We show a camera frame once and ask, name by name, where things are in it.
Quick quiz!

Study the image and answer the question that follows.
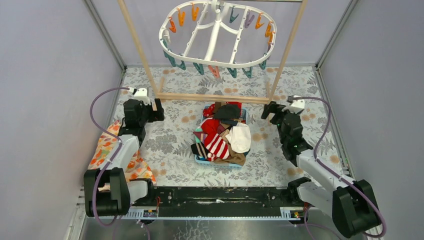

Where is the tan brown sock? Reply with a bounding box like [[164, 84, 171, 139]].
[[213, 129, 249, 166]]

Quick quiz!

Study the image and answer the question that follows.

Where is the red white striped sock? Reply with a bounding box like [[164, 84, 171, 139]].
[[203, 133, 230, 162]]

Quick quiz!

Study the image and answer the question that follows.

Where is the pink clothes peg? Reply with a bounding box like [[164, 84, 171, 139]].
[[208, 65, 221, 79]]

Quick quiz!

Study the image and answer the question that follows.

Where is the white oval clip hanger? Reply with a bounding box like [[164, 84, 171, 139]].
[[158, 0, 277, 71]]

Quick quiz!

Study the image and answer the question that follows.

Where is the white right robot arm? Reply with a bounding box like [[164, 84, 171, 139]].
[[261, 96, 386, 238]]

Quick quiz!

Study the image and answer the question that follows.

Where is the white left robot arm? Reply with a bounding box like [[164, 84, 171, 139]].
[[83, 98, 165, 217]]

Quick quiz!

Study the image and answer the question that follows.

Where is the floral patterned table mat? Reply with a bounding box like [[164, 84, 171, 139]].
[[140, 66, 343, 187]]

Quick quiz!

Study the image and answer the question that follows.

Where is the orange floral cloth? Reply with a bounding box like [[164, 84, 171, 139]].
[[87, 132, 157, 186]]

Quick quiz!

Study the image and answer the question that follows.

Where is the black sock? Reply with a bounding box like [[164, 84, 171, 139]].
[[213, 104, 242, 120]]

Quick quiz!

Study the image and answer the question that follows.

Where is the purple striped sock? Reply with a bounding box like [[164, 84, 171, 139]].
[[193, 131, 208, 144]]

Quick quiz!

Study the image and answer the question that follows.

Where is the blue plastic sock basket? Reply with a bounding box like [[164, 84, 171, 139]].
[[194, 105, 250, 170]]

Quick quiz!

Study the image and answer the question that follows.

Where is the teal clothes peg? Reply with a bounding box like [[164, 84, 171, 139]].
[[192, 62, 205, 76]]

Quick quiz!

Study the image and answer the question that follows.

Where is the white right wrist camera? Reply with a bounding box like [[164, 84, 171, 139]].
[[285, 95, 305, 115]]

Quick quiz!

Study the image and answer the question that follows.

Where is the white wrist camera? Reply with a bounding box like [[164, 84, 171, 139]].
[[128, 87, 152, 106], [285, 95, 305, 115]]

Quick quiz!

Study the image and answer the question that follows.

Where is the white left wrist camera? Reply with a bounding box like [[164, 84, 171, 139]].
[[128, 87, 152, 106]]

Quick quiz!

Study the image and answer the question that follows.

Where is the wooden drying rack frame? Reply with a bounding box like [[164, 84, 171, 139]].
[[118, 0, 308, 104]]

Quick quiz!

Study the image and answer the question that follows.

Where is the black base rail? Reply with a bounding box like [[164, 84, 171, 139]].
[[134, 186, 305, 219]]

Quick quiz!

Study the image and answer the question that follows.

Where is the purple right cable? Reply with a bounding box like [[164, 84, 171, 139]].
[[299, 96, 387, 239]]

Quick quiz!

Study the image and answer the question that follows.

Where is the purple cable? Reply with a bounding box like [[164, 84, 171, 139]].
[[299, 96, 387, 239], [90, 87, 132, 227]]

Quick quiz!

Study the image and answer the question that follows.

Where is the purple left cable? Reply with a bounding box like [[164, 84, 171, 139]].
[[90, 87, 132, 227]]

